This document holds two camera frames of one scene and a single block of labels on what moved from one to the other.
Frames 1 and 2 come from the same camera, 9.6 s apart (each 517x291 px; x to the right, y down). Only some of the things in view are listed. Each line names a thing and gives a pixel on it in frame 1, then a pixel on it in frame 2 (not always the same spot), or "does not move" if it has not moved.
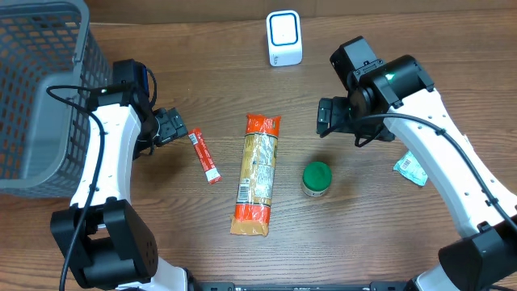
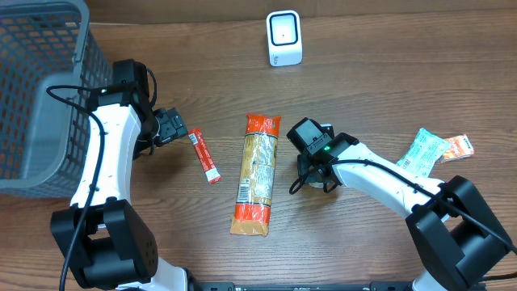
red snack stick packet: (210, 169) does not move
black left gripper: (172, 125) does not move
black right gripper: (325, 117) → (308, 172)
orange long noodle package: (253, 208) does not move
